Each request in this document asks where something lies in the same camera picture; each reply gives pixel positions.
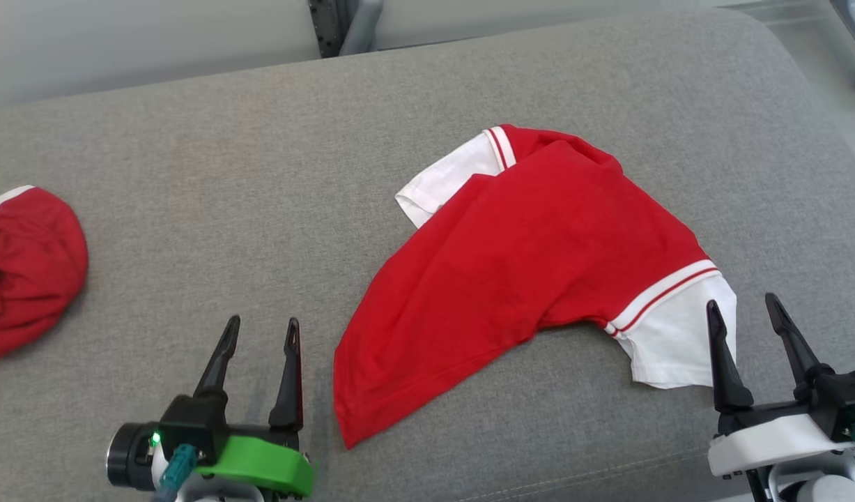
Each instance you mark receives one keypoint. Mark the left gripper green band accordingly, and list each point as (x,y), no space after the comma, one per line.
(260,464)

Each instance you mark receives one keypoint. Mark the red white t-shirt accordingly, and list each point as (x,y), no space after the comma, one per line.
(525,265)

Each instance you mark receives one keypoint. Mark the teal left camera connector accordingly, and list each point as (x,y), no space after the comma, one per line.
(178,464)

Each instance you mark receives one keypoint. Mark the grey rounded pipe bracket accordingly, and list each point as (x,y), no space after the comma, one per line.
(361,24)

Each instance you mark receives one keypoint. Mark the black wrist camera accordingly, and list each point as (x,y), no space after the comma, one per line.
(190,422)
(849,401)

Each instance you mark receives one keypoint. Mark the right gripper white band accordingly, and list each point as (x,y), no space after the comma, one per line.
(768,439)

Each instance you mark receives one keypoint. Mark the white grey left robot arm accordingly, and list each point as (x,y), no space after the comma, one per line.
(218,491)

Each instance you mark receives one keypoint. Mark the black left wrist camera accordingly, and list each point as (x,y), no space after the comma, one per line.
(190,422)

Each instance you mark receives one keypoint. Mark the black perforated hinge plate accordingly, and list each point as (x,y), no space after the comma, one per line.
(324,28)

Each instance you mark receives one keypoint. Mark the red shorts white stripes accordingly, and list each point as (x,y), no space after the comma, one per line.
(30,272)

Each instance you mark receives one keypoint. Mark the grey fabric sofa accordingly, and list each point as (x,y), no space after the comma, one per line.
(260,209)

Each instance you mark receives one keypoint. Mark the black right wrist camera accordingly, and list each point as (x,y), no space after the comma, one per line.
(849,401)

